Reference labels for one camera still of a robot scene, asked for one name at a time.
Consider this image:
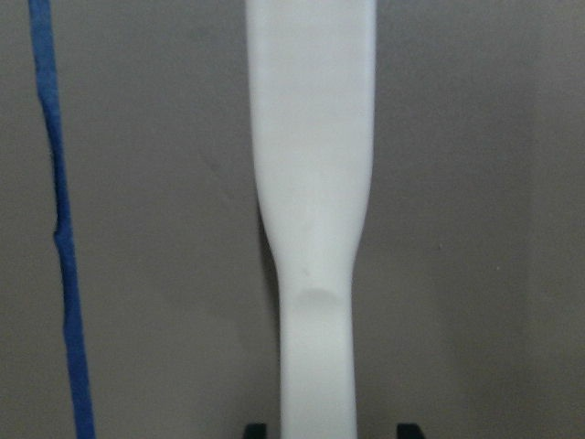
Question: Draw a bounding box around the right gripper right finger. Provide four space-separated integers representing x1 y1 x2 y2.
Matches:
396 423 422 439

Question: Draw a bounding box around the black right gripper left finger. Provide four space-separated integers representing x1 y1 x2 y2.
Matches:
242 423 267 439

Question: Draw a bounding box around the beige hand brush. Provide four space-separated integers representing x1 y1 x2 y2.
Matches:
245 1 377 438

